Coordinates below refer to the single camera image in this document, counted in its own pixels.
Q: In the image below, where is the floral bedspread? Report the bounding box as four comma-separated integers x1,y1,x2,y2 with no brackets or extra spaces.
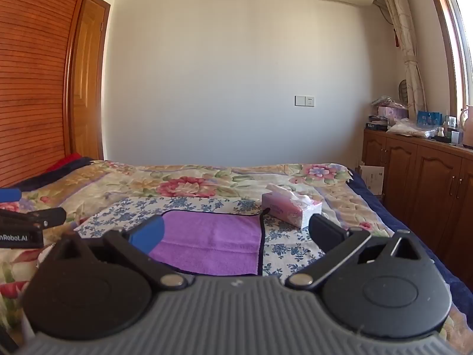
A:
0,158,400,333

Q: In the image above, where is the dark blue blanket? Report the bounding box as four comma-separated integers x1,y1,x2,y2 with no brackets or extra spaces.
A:
15,156,94,192

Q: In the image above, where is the dark blue bed sheet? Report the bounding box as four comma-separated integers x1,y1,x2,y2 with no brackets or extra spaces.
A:
347,172,473,319

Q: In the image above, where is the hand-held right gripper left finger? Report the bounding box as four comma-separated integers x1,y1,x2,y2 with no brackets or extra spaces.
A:
51,215,193,291

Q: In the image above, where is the patterned beige curtain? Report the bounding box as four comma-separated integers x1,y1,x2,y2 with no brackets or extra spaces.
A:
373,0,427,113

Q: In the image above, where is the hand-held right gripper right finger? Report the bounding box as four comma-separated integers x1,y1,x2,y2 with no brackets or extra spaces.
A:
285,214,422,290

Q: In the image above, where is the clear plastic bag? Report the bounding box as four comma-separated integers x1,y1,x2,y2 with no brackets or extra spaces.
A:
386,117,438,139

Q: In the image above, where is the red blanket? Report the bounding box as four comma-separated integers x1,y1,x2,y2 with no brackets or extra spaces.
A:
45,153,82,172

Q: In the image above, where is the pink tissue box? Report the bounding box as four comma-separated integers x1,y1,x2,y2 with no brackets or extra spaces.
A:
262,183,323,230

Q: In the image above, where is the pink storage box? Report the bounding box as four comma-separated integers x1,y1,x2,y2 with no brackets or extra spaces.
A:
378,105,409,120

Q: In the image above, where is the blue floral white cloth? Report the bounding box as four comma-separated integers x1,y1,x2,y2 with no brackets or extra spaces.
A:
76,196,328,280

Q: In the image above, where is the wooden door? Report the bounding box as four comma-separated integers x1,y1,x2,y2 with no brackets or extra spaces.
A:
70,0,111,160

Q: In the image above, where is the wooden slatted wardrobe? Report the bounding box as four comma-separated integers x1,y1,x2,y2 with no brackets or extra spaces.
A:
0,0,97,188

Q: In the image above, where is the stack of books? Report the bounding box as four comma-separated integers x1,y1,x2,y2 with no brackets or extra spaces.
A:
366,115,389,131

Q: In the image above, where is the purple towel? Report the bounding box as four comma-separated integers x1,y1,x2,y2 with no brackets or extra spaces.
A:
148,209,270,276

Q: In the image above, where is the blue printed box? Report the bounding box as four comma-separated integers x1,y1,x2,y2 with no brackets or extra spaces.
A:
417,110,443,127

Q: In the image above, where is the white paper bag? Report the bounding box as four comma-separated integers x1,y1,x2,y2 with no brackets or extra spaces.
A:
357,162,385,196

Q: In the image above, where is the white jug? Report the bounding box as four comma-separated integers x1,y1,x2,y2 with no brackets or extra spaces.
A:
459,106,473,149

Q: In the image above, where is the wooden window frame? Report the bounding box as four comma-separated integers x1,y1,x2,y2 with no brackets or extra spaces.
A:
423,0,473,119

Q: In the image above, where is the wooden cabinet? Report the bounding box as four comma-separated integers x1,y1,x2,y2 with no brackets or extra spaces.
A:
361,128,473,278

